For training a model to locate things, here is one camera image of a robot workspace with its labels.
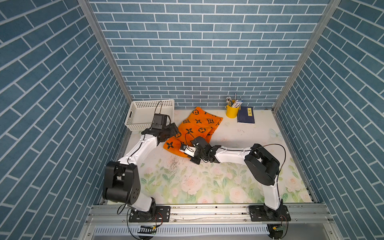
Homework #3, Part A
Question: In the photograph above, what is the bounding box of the white slotted cable duct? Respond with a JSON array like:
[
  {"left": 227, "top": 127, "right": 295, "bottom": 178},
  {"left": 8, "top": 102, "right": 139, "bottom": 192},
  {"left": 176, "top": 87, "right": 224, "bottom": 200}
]
[{"left": 93, "top": 224, "right": 270, "bottom": 237}]

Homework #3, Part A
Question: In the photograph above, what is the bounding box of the orange patterned plush pillowcase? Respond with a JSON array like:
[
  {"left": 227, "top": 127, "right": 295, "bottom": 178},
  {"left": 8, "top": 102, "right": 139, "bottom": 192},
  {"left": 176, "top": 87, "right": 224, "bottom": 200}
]
[{"left": 164, "top": 107, "right": 223, "bottom": 158}]

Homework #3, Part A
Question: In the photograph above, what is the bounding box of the white perforated plastic basket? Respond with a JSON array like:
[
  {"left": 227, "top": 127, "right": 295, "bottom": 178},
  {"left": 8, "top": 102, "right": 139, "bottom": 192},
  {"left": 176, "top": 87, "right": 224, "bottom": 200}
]
[{"left": 125, "top": 99, "right": 175, "bottom": 132}]

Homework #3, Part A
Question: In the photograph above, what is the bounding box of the blue white pencil box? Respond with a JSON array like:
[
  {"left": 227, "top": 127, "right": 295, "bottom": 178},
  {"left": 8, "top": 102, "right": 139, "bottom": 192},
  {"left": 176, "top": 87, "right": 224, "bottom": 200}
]
[{"left": 231, "top": 100, "right": 243, "bottom": 109}]

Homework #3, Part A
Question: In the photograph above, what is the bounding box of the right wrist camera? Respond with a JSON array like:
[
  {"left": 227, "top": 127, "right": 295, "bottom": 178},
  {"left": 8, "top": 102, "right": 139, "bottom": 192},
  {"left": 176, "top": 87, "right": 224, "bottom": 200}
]
[{"left": 180, "top": 144, "right": 196, "bottom": 157}]

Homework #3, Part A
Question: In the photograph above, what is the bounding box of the yellow bucket pen holder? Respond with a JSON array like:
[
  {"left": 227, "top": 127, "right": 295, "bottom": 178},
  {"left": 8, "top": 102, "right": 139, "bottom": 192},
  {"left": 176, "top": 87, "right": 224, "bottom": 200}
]
[{"left": 226, "top": 105, "right": 241, "bottom": 119}]

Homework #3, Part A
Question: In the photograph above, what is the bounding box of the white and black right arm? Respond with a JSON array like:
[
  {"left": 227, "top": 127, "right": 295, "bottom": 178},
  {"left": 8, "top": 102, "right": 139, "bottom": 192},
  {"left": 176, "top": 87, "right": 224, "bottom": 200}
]
[{"left": 180, "top": 137, "right": 283, "bottom": 213}]

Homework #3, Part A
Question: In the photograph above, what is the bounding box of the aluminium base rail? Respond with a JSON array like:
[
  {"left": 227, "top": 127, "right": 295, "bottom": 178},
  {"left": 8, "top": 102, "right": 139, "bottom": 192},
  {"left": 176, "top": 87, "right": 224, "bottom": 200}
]
[{"left": 86, "top": 203, "right": 333, "bottom": 226}]

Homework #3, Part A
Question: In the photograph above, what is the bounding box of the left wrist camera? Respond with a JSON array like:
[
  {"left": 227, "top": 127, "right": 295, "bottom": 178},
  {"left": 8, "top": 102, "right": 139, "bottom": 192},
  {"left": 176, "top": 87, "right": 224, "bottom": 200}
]
[{"left": 151, "top": 114, "right": 169, "bottom": 130}]

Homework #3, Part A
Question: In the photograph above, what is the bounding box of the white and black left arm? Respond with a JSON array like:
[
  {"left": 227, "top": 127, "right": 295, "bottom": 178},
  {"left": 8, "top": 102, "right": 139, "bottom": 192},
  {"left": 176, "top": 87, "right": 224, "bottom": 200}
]
[{"left": 102, "top": 123, "right": 179, "bottom": 213}]

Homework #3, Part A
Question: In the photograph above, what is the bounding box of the dark blue book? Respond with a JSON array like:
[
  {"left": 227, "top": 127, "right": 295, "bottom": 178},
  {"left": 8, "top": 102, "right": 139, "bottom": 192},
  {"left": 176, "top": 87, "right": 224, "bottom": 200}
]
[{"left": 237, "top": 107, "right": 255, "bottom": 124}]

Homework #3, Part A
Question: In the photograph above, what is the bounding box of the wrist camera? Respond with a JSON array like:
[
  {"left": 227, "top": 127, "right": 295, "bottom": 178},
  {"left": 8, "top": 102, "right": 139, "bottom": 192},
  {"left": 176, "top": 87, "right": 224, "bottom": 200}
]
[
  {"left": 180, "top": 144, "right": 196, "bottom": 157},
  {"left": 151, "top": 114, "right": 169, "bottom": 130}
]

